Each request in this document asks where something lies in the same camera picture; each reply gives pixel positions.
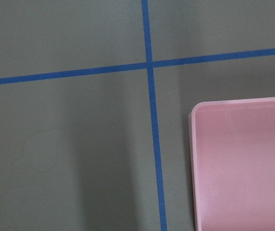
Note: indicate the pink plastic tray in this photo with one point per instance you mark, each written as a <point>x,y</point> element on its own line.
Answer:
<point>232,150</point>

